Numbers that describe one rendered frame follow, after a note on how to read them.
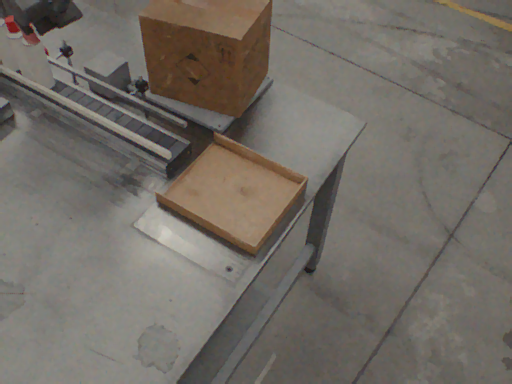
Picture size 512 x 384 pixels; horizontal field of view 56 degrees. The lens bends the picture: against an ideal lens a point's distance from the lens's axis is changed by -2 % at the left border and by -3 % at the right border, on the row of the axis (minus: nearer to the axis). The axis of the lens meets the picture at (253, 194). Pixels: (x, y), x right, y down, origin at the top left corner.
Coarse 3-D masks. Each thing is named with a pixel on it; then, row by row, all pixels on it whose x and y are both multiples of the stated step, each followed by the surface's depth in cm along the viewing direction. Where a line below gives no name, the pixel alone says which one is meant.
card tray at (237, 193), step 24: (216, 144) 140; (240, 144) 135; (192, 168) 134; (216, 168) 134; (240, 168) 134; (264, 168) 134; (288, 168) 130; (168, 192) 128; (192, 192) 128; (216, 192) 129; (240, 192) 129; (264, 192) 129; (288, 192) 129; (192, 216) 121; (216, 216) 124; (240, 216) 124; (264, 216) 124; (240, 240) 116; (264, 240) 119
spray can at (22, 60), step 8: (8, 24) 133; (8, 32) 136; (16, 32) 135; (16, 40) 136; (16, 48) 138; (16, 56) 140; (24, 56) 140; (24, 64) 142; (24, 72) 144; (32, 72) 145; (32, 80) 147
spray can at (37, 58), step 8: (24, 40) 133; (24, 48) 135; (32, 48) 134; (40, 48) 136; (32, 56) 136; (40, 56) 137; (32, 64) 138; (40, 64) 139; (48, 64) 141; (40, 72) 140; (48, 72) 142; (40, 80) 143; (48, 80) 144; (48, 88) 145
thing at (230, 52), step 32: (160, 0) 135; (192, 0) 135; (224, 0) 135; (256, 0) 136; (160, 32) 132; (192, 32) 128; (224, 32) 125; (256, 32) 134; (160, 64) 140; (192, 64) 136; (224, 64) 132; (256, 64) 143; (192, 96) 145; (224, 96) 140
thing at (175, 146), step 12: (0, 60) 155; (0, 72) 151; (24, 84) 147; (60, 84) 148; (72, 96) 144; (84, 96) 144; (96, 108) 141; (108, 108) 141; (120, 120) 138; (132, 120) 138; (108, 132) 136; (144, 132) 135; (156, 132) 136; (132, 144) 133; (168, 144) 133; (180, 144) 133; (156, 156) 130
